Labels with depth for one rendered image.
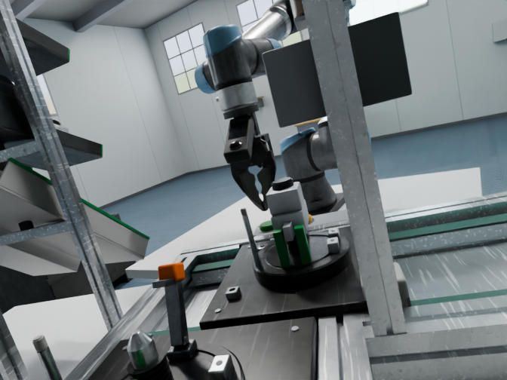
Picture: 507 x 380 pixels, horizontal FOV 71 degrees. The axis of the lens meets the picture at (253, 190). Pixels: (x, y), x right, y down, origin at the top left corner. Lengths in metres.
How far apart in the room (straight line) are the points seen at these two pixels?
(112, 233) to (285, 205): 0.32
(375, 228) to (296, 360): 0.14
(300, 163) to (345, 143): 0.74
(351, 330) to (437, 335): 0.08
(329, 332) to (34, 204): 0.42
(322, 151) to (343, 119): 0.69
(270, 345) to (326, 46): 0.28
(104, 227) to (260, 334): 0.35
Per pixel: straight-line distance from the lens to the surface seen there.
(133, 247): 0.68
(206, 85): 0.88
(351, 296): 0.43
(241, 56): 0.71
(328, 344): 0.38
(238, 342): 0.40
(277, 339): 0.38
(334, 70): 0.32
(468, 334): 0.39
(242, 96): 0.69
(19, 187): 0.56
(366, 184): 0.32
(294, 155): 1.05
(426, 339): 0.39
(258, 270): 0.49
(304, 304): 0.43
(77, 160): 0.68
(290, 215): 0.47
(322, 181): 1.09
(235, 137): 0.66
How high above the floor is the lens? 1.18
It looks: 11 degrees down
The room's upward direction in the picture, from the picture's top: 15 degrees counter-clockwise
